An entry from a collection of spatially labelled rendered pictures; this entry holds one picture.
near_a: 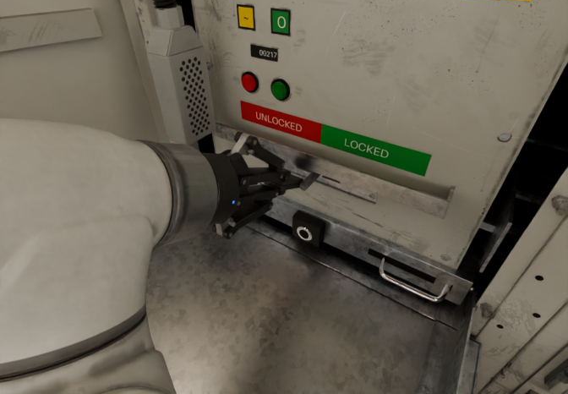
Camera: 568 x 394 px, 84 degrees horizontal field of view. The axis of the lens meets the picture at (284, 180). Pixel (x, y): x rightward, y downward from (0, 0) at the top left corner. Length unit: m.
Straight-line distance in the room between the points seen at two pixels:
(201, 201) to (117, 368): 0.12
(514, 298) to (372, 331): 0.20
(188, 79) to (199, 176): 0.27
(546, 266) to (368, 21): 0.35
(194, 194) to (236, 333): 0.32
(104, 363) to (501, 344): 0.51
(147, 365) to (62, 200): 0.11
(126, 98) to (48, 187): 0.50
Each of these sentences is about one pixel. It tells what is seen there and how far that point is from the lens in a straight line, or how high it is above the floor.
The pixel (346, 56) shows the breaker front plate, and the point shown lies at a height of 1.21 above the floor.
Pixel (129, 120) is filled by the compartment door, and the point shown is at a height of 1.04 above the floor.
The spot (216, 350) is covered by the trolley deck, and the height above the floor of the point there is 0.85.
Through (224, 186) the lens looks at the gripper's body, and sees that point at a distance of 0.30.
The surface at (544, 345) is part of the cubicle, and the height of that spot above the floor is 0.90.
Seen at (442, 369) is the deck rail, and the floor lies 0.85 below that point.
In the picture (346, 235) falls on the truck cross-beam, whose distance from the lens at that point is 0.58.
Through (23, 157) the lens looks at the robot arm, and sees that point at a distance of 0.20.
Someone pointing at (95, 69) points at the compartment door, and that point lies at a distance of 0.66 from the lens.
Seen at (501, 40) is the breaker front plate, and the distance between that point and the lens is 0.40.
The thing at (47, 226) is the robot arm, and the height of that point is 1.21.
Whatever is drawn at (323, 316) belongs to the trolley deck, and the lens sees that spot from 0.55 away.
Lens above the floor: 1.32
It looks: 37 degrees down
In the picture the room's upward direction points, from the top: straight up
